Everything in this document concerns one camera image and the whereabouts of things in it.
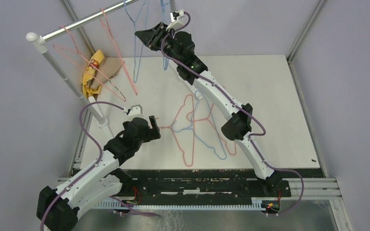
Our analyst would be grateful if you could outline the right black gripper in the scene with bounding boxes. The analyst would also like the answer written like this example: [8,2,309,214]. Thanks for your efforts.
[134,22,181,66]

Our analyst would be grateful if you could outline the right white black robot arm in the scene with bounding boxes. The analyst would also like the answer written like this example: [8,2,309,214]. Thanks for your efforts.
[134,22,282,196]

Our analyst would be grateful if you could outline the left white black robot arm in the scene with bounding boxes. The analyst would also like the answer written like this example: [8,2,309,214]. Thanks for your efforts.
[36,115,161,231]

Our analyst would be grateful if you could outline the beige cloth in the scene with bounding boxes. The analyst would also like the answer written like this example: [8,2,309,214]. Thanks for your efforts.
[89,57,122,90]

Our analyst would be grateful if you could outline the yellow patterned cloth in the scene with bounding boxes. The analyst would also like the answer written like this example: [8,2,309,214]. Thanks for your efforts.
[81,50,105,98]

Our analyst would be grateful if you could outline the silver horizontal rack rod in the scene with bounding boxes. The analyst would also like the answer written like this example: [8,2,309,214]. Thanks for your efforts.
[41,0,138,42]

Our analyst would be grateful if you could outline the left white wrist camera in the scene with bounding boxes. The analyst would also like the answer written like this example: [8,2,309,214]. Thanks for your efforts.
[126,104,143,118]

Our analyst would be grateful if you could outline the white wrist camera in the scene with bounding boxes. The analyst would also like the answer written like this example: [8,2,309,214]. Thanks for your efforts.
[166,10,185,31]
[126,104,143,118]

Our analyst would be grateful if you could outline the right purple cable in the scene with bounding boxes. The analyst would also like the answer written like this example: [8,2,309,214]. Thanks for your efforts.
[160,11,305,216]

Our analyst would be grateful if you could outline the purple cable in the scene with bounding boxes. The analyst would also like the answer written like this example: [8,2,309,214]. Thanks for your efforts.
[160,11,305,216]
[40,101,128,231]

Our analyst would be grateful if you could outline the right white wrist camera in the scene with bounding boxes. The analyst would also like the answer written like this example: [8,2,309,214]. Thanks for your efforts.
[166,10,185,31]

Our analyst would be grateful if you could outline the rear white rack post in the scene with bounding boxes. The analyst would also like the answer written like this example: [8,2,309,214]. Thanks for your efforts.
[169,0,177,12]

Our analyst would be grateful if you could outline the white rack post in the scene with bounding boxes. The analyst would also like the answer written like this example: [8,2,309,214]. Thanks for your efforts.
[26,32,108,127]
[169,0,177,12]

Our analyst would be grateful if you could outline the blue wire hanger on table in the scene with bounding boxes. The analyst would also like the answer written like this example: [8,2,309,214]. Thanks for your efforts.
[171,90,228,161]

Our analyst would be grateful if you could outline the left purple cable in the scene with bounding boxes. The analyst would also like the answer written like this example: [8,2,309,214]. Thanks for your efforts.
[40,101,128,231]

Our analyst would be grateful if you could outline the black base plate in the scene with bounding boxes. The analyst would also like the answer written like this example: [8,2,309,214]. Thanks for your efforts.
[115,169,292,205]

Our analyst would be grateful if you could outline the white toothed cable duct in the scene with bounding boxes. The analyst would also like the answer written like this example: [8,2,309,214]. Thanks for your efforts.
[93,198,265,212]

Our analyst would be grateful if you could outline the left white rack post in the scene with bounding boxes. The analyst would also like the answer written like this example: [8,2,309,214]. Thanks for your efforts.
[26,32,108,127]

